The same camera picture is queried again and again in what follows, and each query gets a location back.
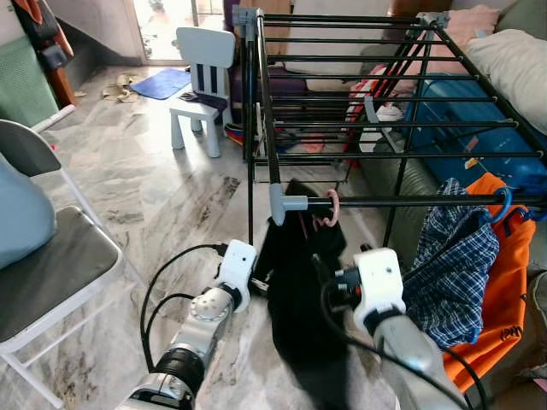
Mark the black garment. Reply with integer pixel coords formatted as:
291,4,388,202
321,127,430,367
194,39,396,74
255,179,377,410

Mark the pink clothes hanger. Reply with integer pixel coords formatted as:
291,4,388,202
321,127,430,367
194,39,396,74
320,189,342,230

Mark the blue clothes hanger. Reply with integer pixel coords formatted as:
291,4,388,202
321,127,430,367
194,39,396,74
491,187,515,226
515,201,547,226

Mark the black metal drying rack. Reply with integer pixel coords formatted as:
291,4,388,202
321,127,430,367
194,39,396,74
231,7,547,257

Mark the blue plaid shirt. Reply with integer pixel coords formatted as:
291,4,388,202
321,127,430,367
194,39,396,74
402,178,502,349

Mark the grey green sofa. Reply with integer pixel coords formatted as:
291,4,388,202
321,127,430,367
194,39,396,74
357,154,445,250

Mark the orange garment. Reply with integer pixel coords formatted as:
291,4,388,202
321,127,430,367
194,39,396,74
440,173,538,392

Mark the purple box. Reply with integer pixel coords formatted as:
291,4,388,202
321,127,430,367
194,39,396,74
229,67,310,95

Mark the blue storage box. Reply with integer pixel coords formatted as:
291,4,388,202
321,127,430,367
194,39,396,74
404,73,547,196

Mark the blue floor mat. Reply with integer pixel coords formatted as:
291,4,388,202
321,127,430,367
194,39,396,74
130,67,192,101

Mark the pale blue child's chair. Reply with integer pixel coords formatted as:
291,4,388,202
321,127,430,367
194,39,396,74
168,26,237,159

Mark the light blue towel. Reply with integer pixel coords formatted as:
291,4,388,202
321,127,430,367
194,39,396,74
0,154,57,271

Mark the beige pillow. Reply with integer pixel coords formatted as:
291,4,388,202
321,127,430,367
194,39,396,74
466,29,547,131

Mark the pink pillow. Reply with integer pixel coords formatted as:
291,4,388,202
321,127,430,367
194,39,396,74
446,5,502,48

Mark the green storage bin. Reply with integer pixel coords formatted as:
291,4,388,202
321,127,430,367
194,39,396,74
0,34,61,131

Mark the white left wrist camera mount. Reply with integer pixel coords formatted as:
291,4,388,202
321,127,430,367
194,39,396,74
217,239,258,312

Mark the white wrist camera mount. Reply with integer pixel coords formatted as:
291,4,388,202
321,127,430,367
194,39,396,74
353,248,408,336
217,239,258,312

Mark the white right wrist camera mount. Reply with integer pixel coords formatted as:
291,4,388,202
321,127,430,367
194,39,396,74
353,248,408,336

